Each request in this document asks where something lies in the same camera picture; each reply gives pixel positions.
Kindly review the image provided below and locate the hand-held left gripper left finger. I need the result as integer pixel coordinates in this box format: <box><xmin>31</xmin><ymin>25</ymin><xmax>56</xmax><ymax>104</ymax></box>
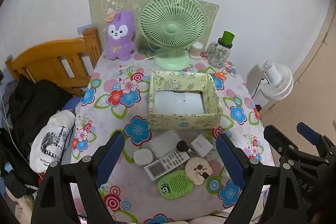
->
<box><xmin>34</xmin><ymin>131</ymin><xmax>126</xmax><ymax>224</ymax></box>

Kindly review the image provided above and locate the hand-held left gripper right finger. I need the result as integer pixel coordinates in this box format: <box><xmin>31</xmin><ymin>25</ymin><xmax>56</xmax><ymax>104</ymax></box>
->
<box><xmin>215</xmin><ymin>132</ymin><xmax>305</xmax><ymax>224</ymax></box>

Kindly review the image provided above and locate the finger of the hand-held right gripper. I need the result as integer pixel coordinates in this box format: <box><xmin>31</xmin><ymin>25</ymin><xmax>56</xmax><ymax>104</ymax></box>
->
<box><xmin>297</xmin><ymin>122</ymin><xmax>336</xmax><ymax>155</ymax></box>
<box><xmin>263</xmin><ymin>125</ymin><xmax>326</xmax><ymax>166</ymax></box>

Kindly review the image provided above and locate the white charger adapter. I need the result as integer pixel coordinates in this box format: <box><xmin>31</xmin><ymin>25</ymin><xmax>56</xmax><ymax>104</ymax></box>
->
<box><xmin>191</xmin><ymin>135</ymin><xmax>213</xmax><ymax>158</ymax></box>

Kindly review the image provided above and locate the white round case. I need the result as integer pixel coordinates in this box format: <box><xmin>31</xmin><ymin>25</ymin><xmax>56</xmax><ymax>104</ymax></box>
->
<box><xmin>133</xmin><ymin>148</ymin><xmax>154</xmax><ymax>167</ymax></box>

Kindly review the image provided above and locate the black car key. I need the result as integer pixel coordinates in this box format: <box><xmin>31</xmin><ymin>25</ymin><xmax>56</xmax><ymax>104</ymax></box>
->
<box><xmin>176</xmin><ymin>140</ymin><xmax>190</xmax><ymax>153</ymax></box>

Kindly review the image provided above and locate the white square plastic case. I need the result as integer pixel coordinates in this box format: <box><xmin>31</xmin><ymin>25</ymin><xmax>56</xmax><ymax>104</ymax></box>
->
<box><xmin>150</xmin><ymin>131</ymin><xmax>182</xmax><ymax>158</ymax></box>

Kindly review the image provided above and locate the green panda perforated case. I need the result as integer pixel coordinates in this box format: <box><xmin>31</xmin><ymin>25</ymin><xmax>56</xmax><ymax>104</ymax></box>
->
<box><xmin>157</xmin><ymin>170</ymin><xmax>195</xmax><ymax>200</ymax></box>

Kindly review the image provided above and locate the yellow cartoon patterned box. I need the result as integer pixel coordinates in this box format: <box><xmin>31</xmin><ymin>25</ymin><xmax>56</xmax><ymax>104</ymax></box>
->
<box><xmin>148</xmin><ymin>70</ymin><xmax>223</xmax><ymax>131</ymax></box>

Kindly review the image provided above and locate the beige cartoon compact mirror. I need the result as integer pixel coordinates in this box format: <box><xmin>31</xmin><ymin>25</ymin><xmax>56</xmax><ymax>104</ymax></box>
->
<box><xmin>184</xmin><ymin>157</ymin><xmax>213</xmax><ymax>186</ymax></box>

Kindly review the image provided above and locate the floral tablecloth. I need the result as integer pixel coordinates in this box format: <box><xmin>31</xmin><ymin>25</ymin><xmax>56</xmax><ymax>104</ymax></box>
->
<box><xmin>70</xmin><ymin>49</ymin><xmax>275</xmax><ymax>223</ymax></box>

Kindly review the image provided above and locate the white clip fan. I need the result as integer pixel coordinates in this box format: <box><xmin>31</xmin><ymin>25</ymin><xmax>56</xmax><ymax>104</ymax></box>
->
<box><xmin>259</xmin><ymin>61</ymin><xmax>294</xmax><ymax>102</ymax></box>

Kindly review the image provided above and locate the white remote control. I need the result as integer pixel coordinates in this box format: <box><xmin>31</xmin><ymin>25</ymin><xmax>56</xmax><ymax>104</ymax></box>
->
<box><xmin>143</xmin><ymin>151</ymin><xmax>190</xmax><ymax>182</ymax></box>

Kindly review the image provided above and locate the white printed bag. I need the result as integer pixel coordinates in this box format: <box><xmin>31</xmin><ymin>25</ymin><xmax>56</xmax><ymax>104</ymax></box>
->
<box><xmin>29</xmin><ymin>110</ymin><xmax>77</xmax><ymax>174</ymax></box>

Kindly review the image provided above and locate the blue bedding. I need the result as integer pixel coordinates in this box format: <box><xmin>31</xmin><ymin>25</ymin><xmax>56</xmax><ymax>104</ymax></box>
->
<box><xmin>59</xmin><ymin>98</ymin><xmax>82</xmax><ymax>112</ymax></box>

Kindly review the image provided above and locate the black clothing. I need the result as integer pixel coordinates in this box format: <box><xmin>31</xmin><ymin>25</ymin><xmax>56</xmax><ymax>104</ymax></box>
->
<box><xmin>8</xmin><ymin>74</ymin><xmax>74</xmax><ymax>159</ymax></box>

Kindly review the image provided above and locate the glass mug jar green lid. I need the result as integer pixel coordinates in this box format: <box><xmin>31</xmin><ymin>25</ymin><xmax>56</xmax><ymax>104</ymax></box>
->
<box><xmin>207</xmin><ymin>31</ymin><xmax>235</xmax><ymax>69</ymax></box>

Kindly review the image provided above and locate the cotton swab container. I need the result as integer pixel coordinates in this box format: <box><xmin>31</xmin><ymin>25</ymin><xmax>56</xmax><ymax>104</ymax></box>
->
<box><xmin>189</xmin><ymin>42</ymin><xmax>205</xmax><ymax>59</ymax></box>

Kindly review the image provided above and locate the purple plush toy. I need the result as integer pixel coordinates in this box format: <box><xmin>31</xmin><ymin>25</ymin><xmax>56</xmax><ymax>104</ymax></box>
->
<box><xmin>105</xmin><ymin>11</ymin><xmax>136</xmax><ymax>60</ymax></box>

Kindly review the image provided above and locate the wooden chair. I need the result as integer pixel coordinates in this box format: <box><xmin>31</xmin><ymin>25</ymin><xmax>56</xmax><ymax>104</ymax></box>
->
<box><xmin>5</xmin><ymin>27</ymin><xmax>103</xmax><ymax>97</ymax></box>

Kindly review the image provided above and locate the green desk fan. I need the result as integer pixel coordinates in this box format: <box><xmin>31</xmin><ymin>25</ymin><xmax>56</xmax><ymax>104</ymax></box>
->
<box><xmin>138</xmin><ymin>0</ymin><xmax>206</xmax><ymax>71</ymax></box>

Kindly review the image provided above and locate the beige cartoon printed board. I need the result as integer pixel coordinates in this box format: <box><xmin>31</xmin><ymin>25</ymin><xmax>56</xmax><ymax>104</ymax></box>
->
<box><xmin>88</xmin><ymin>0</ymin><xmax>219</xmax><ymax>50</ymax></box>

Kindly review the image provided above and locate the black fan cable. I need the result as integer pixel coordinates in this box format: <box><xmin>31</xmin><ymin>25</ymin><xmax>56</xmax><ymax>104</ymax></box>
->
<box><xmin>251</xmin><ymin>77</ymin><xmax>264</xmax><ymax>97</ymax></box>

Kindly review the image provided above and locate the white fan power cable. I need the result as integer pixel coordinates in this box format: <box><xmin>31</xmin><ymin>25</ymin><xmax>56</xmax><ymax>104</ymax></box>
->
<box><xmin>119</xmin><ymin>52</ymin><xmax>163</xmax><ymax>75</ymax></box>

